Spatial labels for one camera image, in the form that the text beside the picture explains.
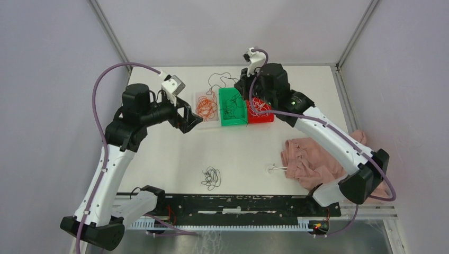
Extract green plastic bin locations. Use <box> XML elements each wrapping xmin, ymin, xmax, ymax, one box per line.
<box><xmin>218</xmin><ymin>87</ymin><xmax>248</xmax><ymax>126</ymax></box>

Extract black cables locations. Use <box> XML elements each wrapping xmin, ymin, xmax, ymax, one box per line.
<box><xmin>208</xmin><ymin>72</ymin><xmax>248</xmax><ymax>122</ymax></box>

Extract orange cables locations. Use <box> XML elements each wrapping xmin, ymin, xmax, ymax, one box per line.
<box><xmin>195</xmin><ymin>89</ymin><xmax>218</xmax><ymax>122</ymax></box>

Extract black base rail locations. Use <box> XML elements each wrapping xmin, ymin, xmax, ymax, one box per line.
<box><xmin>151</xmin><ymin>194</ymin><xmax>342</xmax><ymax>226</ymax></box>

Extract pink cloth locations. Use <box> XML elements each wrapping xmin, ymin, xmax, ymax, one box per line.
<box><xmin>280</xmin><ymin>130</ymin><xmax>388</xmax><ymax>197</ymax></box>

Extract red plastic bin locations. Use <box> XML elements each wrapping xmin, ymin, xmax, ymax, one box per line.
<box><xmin>246</xmin><ymin>97</ymin><xmax>274</xmax><ymax>124</ymax></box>

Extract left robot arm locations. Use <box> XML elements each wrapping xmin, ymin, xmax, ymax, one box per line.
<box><xmin>60</xmin><ymin>84</ymin><xmax>203</xmax><ymax>251</ymax></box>

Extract cable pile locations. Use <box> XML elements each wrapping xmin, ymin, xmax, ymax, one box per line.
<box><xmin>201</xmin><ymin>166</ymin><xmax>222</xmax><ymax>192</ymax></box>

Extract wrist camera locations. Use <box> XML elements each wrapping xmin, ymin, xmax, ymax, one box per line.
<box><xmin>159</xmin><ymin>71</ymin><xmax>185</xmax><ymax>105</ymax></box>
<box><xmin>244</xmin><ymin>47</ymin><xmax>268</xmax><ymax>77</ymax></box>

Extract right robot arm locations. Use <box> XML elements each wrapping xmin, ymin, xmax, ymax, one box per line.
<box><xmin>234</xmin><ymin>63</ymin><xmax>390</xmax><ymax>216</ymax></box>

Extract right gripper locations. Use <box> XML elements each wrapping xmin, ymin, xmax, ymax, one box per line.
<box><xmin>235</xmin><ymin>65</ymin><xmax>275</xmax><ymax>106</ymax></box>

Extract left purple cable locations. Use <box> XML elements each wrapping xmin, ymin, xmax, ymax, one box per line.
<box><xmin>75</xmin><ymin>62</ymin><xmax>199</xmax><ymax>254</ymax></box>

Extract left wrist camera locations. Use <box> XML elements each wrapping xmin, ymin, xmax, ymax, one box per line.
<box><xmin>159</xmin><ymin>71</ymin><xmax>185</xmax><ymax>105</ymax></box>

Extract clear plastic bin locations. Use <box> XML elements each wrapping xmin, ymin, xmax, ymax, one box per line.
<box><xmin>194</xmin><ymin>89</ymin><xmax>221</xmax><ymax>129</ymax></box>

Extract blue cable duct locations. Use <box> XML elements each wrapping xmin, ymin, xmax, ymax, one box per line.
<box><xmin>128</xmin><ymin>217</ymin><xmax>312</xmax><ymax>232</ymax></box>

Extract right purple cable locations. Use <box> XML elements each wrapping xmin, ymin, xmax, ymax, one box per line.
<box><xmin>248</xmin><ymin>48</ymin><xmax>397</xmax><ymax>239</ymax></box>

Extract purple cable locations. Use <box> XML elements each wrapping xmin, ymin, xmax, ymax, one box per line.
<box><xmin>248</xmin><ymin>48</ymin><xmax>397</xmax><ymax>239</ymax></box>
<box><xmin>75</xmin><ymin>62</ymin><xmax>199</xmax><ymax>254</ymax></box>

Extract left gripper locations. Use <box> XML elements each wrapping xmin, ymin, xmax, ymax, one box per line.
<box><xmin>141</xmin><ymin>93</ymin><xmax>203</xmax><ymax>133</ymax></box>

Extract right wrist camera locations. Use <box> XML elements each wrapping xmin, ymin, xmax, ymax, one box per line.
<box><xmin>244</xmin><ymin>47</ymin><xmax>268</xmax><ymax>77</ymax></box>

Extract white drawstring cord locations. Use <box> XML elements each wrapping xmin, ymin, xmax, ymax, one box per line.
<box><xmin>266</xmin><ymin>163</ymin><xmax>289</xmax><ymax>176</ymax></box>

